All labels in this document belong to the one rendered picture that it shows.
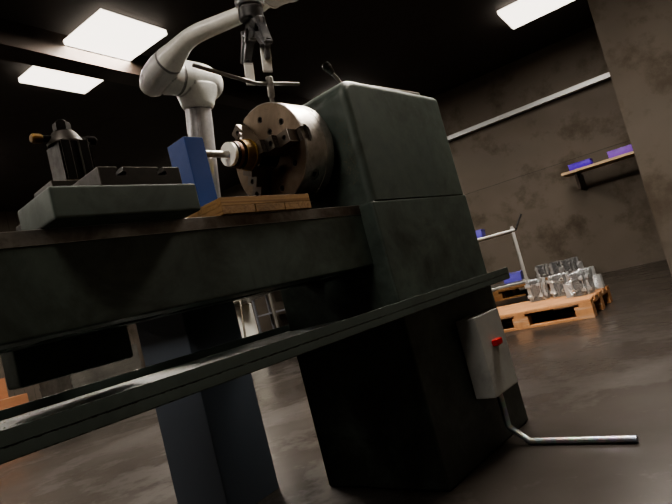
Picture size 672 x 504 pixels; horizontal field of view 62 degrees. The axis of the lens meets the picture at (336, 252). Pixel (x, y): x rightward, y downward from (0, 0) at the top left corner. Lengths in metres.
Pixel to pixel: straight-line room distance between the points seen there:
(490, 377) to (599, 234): 6.29
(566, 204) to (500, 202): 0.89
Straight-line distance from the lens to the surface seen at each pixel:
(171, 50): 2.09
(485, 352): 1.85
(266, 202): 1.39
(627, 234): 8.01
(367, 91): 1.84
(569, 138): 8.13
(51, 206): 1.05
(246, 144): 1.62
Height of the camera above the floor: 0.63
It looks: 4 degrees up
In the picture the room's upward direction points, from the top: 15 degrees counter-clockwise
